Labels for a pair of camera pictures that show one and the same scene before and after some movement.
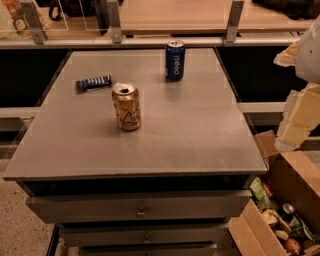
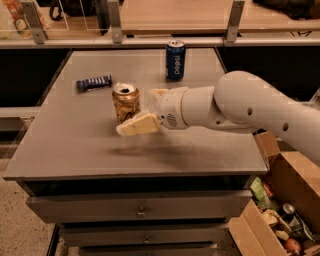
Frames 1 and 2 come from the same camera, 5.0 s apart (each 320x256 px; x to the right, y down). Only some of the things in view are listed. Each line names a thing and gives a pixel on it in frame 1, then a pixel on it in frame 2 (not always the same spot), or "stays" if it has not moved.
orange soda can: [126, 98] stays
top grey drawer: [129, 207] stays
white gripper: [309, 57] → [170, 107]
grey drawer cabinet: [139, 152] stays
